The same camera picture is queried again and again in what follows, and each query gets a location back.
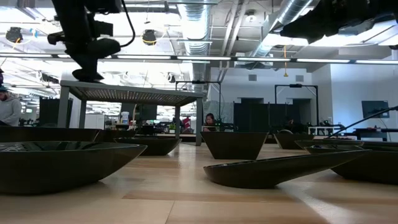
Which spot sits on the black leaf-shaped mini plate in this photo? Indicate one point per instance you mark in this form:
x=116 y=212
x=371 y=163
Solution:
x=147 y=147
x=62 y=168

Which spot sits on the black angular mini plate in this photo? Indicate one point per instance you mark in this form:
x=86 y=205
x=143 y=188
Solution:
x=293 y=141

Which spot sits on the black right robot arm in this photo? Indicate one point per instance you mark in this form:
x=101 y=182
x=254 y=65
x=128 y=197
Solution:
x=387 y=7

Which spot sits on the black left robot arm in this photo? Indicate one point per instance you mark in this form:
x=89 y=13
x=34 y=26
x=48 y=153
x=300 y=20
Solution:
x=84 y=9

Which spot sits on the black wavy-edged mini bowl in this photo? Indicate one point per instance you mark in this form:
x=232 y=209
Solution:
x=46 y=134

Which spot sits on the black rounded mini plate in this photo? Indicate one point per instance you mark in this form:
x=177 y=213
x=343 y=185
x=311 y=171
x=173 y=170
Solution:
x=329 y=142

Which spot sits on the black diamond-shaped mini plate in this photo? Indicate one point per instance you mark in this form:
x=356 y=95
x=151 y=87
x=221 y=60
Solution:
x=382 y=168

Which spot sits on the black square mini plate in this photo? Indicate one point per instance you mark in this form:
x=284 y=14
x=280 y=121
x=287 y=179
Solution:
x=233 y=146

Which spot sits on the black elongated mini plate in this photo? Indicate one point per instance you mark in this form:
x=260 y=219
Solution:
x=264 y=172

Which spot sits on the grey perforated metal shelf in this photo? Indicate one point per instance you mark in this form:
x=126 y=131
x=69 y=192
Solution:
x=130 y=93

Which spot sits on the white cabinet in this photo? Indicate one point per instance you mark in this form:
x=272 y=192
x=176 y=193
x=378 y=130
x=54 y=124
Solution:
x=94 y=121

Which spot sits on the black cabinet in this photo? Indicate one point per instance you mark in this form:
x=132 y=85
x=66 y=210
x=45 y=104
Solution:
x=46 y=112

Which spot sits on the white plastic jug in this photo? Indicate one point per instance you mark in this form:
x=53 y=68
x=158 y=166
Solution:
x=125 y=117

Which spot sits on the person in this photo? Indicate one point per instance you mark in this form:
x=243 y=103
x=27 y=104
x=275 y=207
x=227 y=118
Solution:
x=9 y=109
x=186 y=122
x=210 y=119

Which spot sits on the small potted plant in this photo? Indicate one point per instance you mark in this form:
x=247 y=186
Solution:
x=171 y=127

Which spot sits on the white rack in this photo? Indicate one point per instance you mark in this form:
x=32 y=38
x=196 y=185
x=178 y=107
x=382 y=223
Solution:
x=321 y=127

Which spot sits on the black table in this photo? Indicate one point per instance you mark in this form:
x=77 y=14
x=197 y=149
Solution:
x=373 y=130

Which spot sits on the silver spiral ventilation duct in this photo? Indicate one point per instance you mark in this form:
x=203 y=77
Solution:
x=196 y=28
x=292 y=12

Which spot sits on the grey wall vent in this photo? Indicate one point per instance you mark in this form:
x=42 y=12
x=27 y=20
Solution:
x=299 y=78
x=252 y=77

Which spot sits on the black gantry frame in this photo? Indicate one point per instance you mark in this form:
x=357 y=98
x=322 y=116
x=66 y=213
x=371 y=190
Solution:
x=295 y=85
x=198 y=82

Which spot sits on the black wall screen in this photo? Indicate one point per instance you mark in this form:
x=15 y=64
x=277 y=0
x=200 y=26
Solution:
x=375 y=109

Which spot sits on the black partition wall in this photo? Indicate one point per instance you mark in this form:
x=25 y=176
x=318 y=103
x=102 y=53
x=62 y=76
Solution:
x=258 y=115

